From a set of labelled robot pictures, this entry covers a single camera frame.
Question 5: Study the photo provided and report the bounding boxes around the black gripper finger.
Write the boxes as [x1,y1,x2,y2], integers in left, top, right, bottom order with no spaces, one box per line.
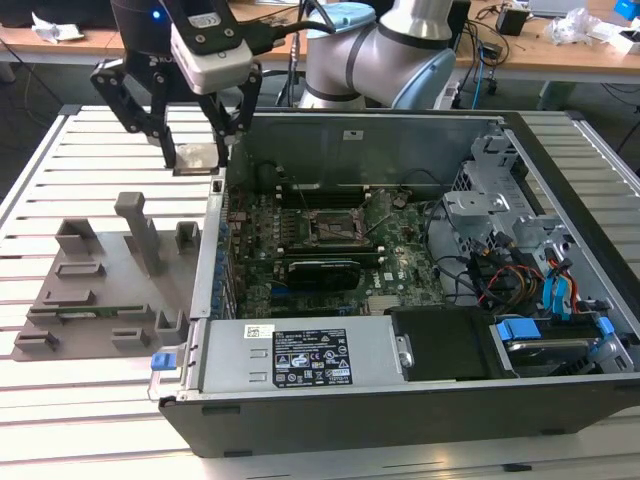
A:
[88,58,178,170]
[198,60,265,168]

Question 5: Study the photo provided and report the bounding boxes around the silver CPU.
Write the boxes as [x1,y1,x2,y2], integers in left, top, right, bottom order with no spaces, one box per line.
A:
[171,143,222,177]

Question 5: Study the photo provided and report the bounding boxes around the CPU socket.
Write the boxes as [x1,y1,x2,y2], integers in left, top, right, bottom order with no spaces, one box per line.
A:
[306,206,365,247]

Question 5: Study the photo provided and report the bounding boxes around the crumpled white paper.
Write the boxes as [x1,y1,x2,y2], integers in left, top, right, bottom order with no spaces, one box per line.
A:
[30,10,86,42]

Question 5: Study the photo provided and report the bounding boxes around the black bag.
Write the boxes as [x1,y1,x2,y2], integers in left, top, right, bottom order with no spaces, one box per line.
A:
[0,0,116,30]

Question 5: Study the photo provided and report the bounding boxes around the wooden desk white legs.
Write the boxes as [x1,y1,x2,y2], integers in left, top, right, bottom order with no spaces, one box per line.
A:
[452,0,640,109]
[0,9,311,107]

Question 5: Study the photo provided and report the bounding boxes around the black RAM slot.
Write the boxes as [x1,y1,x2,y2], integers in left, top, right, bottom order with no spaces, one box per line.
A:
[282,248,387,266]
[277,241,376,253]
[279,193,369,209]
[277,183,371,196]

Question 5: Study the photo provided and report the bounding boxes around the grey parts rack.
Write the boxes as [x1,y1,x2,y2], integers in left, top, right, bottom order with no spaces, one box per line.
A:
[8,191,204,362]

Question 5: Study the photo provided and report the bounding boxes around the black graphics card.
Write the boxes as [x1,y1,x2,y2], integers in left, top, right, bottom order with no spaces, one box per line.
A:
[281,254,362,292]

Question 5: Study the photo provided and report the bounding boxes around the green motherboard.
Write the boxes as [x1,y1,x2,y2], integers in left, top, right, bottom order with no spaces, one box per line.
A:
[224,185,451,321]

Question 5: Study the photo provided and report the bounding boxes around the white power strip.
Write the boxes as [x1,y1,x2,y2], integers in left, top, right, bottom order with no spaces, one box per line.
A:
[437,82,461,110]

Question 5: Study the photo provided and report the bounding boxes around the silver chipset heatsink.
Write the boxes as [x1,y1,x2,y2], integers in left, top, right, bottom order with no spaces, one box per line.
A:
[368,294,402,315]

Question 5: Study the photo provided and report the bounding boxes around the silver power supply unit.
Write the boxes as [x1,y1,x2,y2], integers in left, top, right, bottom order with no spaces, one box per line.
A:
[198,317,404,396]

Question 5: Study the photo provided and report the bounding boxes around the silver metal drive cage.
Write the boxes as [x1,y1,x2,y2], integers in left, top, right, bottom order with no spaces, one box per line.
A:
[442,132,577,262]

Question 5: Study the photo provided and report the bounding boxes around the small black box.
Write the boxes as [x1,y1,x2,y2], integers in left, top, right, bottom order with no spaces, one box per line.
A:
[495,7,530,36]

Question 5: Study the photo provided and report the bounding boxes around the black plastic shroud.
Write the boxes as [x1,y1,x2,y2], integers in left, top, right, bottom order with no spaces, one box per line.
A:
[388,305,501,384]

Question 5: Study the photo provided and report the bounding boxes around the black open PC case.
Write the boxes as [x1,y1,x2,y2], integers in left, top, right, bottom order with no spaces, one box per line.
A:
[148,106,640,459]

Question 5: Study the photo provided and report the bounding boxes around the grey laptop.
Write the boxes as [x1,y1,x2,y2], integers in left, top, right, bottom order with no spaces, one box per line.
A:
[528,0,587,16]

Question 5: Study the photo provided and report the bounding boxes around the clear plastic bag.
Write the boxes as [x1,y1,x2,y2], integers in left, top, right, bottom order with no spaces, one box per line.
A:
[543,7,601,47]

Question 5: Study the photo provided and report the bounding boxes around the blue disk carrier with disk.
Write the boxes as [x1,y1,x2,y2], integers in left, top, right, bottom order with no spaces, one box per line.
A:
[488,313,621,380]

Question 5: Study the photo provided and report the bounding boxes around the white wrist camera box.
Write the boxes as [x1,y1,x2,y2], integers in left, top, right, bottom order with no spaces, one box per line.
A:
[169,0,255,96]

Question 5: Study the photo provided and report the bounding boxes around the red and yellow wires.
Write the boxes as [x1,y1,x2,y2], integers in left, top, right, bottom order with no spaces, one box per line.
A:
[479,264,546,306]

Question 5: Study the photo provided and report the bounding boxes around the blue flat data wire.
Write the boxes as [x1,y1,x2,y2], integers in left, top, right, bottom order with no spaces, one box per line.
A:
[541,272,577,322]

